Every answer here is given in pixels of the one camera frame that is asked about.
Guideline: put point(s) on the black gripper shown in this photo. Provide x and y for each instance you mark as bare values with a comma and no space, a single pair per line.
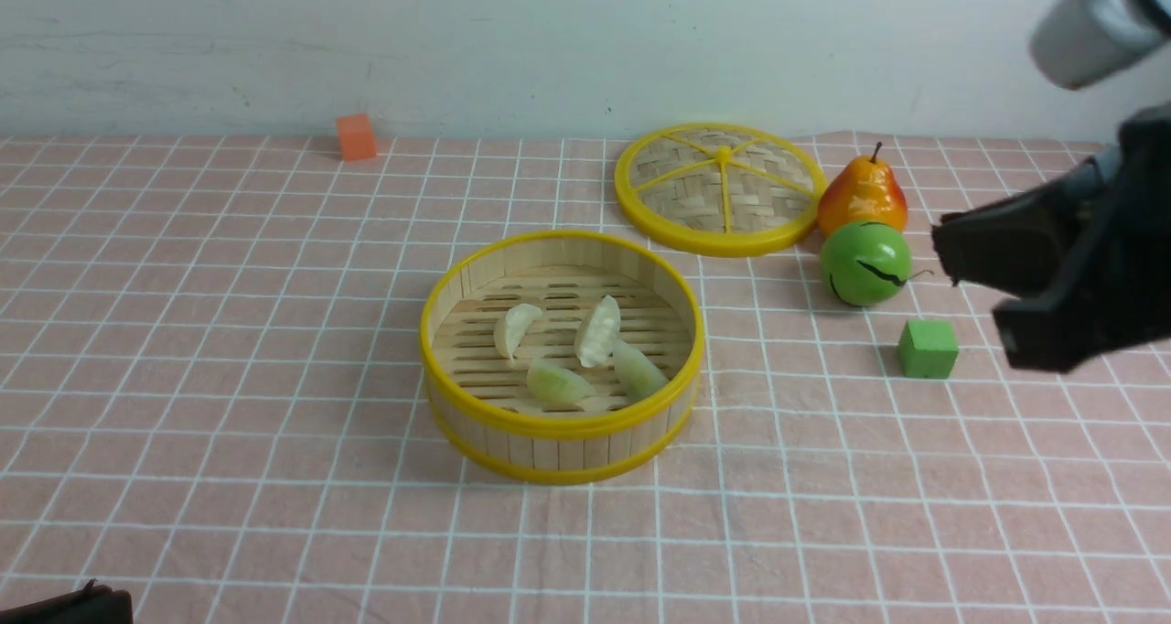
1102,231

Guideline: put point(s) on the pale dumpling bottom edge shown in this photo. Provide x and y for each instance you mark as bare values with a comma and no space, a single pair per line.
597,335

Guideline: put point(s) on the greenish dumpling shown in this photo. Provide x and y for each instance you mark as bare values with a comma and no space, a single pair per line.
555,386

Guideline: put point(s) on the woven bamboo steamer lid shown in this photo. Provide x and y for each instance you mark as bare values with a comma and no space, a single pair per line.
719,190

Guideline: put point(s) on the bamboo steamer tray yellow rim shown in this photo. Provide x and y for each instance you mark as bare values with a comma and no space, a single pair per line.
481,402

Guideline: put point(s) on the green foam cube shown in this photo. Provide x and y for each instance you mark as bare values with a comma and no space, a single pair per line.
928,349

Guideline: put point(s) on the green toy apple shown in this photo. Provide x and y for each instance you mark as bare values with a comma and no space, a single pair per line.
864,264

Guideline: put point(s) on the orange yellow toy pear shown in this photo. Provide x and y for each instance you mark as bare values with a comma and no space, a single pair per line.
865,191

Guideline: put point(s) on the pink checkered tablecloth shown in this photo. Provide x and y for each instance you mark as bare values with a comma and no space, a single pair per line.
212,399

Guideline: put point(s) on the orange foam cube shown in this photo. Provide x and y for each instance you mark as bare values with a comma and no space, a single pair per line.
357,139

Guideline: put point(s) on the dark object bottom left corner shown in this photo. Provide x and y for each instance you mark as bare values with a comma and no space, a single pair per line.
93,604

